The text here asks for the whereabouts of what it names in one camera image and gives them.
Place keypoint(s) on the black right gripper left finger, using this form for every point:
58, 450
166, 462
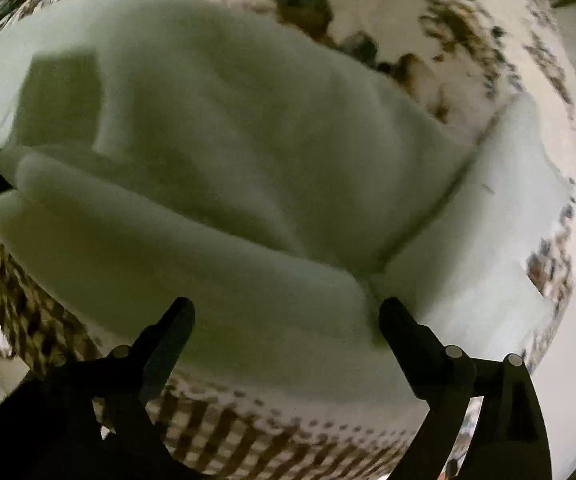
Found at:
88, 419

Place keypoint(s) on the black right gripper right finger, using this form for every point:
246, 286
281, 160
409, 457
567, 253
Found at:
510, 440

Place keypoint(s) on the pale green pants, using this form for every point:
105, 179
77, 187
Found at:
165, 148

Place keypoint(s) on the floral patterned bed blanket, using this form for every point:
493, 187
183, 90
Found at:
463, 62

